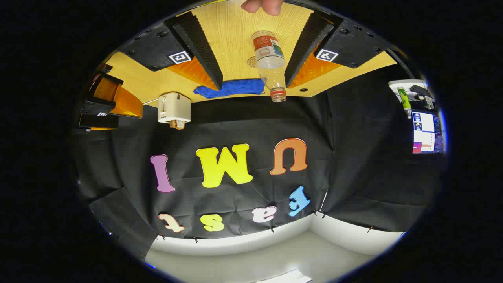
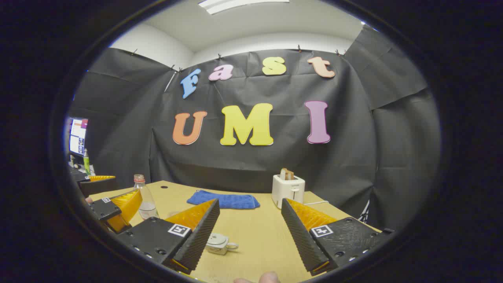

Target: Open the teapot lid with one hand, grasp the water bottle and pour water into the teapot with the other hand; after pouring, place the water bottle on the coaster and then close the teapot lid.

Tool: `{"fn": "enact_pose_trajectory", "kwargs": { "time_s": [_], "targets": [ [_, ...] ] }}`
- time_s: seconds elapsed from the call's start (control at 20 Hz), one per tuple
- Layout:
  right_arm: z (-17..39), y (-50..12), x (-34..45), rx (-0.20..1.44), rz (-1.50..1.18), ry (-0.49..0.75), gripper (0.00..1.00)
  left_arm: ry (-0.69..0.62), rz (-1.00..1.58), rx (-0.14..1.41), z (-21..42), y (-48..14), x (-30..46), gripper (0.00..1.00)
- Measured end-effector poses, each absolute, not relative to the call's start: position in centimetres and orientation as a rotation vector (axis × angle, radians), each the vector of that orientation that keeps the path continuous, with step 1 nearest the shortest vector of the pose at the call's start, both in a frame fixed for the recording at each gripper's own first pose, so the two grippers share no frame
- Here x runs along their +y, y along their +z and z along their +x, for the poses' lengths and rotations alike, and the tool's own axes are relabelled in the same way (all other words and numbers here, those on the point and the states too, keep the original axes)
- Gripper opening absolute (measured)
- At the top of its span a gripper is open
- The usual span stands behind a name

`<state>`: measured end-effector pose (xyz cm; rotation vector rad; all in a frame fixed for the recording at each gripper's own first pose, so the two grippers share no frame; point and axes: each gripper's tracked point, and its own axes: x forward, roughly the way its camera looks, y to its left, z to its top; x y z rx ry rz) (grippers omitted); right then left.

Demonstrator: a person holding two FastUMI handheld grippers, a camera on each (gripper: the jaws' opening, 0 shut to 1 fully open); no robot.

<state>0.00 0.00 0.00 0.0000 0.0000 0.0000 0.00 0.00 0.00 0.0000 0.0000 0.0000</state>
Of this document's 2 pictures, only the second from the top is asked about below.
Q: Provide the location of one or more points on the bread slice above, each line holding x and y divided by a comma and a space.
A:
287, 174

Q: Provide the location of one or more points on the ceiling light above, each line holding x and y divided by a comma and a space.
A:
235, 4

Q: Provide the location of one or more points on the white teacup lid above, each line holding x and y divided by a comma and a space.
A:
217, 237

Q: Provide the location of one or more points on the green bottle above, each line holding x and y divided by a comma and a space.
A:
87, 163

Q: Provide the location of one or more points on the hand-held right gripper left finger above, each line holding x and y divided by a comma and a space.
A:
200, 236

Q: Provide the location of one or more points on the white toaster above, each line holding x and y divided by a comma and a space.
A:
287, 190

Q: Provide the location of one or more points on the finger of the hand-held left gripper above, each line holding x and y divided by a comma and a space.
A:
104, 210
98, 186

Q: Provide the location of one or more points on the blue towel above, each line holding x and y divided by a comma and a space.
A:
224, 199

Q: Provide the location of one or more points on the white ceramic teacup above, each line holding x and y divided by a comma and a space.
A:
216, 247

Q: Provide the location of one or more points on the computer monitor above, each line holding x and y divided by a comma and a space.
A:
78, 137

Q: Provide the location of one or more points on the clear plastic water bottle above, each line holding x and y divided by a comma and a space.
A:
146, 200

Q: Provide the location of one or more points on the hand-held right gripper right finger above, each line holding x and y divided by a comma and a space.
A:
300, 236

